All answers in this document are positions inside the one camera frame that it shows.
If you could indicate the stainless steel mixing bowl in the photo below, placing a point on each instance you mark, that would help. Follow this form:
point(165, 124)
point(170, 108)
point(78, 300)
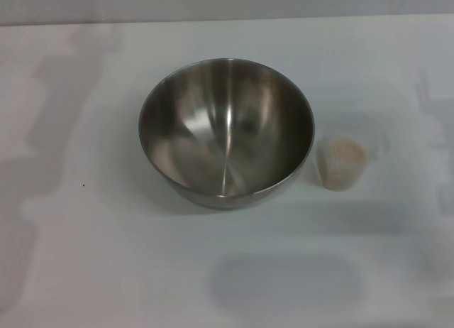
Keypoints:
point(227, 136)

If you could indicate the clear plastic measuring cup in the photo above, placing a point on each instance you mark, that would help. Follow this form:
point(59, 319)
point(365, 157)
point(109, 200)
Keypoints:
point(328, 172)

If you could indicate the white rice grains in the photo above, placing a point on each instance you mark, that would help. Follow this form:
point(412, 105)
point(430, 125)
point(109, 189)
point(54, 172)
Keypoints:
point(345, 152)

